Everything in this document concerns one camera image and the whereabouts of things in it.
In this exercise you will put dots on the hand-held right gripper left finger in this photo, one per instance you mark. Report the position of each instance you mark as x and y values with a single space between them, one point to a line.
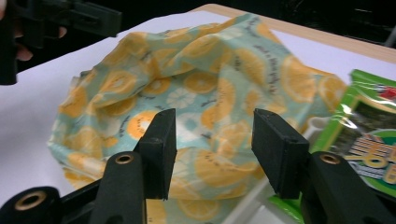
158 155

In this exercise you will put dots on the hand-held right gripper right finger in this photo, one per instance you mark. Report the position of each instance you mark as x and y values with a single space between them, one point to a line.
277 149

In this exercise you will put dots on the green snack packet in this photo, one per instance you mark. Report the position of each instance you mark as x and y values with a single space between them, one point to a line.
367 133

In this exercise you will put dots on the orange print cloth bag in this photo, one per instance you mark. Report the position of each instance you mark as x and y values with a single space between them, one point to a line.
211 71

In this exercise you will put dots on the white paper sheet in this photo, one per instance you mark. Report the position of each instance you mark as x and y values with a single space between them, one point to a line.
31 124

